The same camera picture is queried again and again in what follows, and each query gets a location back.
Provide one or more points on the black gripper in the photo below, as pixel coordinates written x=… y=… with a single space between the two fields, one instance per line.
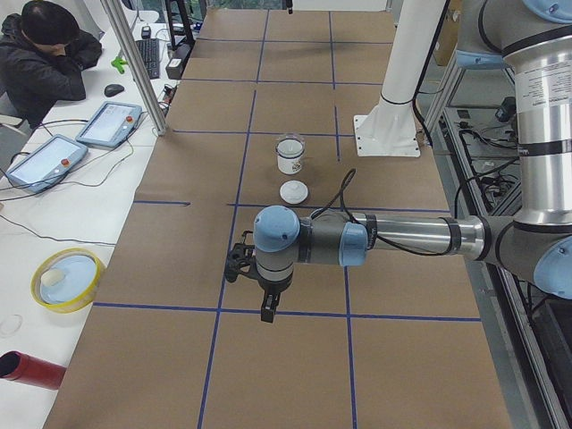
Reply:
x=271 y=289

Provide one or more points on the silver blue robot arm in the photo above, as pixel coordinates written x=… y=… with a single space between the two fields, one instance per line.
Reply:
x=534 y=39

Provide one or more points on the white enamel mug blue rim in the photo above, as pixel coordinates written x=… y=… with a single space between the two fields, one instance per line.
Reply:
x=289 y=165

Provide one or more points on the yellow rimmed bowl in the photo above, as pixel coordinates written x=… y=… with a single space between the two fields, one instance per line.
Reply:
x=67 y=281

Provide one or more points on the far blue teach pendant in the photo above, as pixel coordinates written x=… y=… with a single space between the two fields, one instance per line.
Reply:
x=110 y=125

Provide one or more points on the blue teach pendant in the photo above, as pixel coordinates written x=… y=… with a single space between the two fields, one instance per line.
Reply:
x=110 y=125
x=47 y=165

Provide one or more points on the clear glass dish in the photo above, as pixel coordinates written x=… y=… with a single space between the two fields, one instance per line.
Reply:
x=10 y=325

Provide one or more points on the red cylinder tube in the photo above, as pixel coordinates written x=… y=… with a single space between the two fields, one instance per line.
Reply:
x=22 y=368

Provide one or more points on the black computer mouse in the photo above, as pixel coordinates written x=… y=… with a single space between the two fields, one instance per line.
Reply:
x=113 y=90

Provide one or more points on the near blue teach pendant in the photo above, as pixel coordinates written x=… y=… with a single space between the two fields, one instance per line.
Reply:
x=47 y=165

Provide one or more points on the black keyboard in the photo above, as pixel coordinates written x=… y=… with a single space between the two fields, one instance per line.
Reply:
x=149 y=50

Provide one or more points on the green plastic tool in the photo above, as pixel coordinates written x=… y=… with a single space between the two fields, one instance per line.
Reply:
x=119 y=64

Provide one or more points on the seated person in black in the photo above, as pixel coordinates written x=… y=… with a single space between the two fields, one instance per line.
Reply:
x=43 y=54

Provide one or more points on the white pedestal column with base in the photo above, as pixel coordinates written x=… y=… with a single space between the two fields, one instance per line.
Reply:
x=390 y=128

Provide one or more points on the aluminium frame post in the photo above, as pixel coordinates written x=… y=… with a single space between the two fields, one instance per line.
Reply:
x=116 y=16

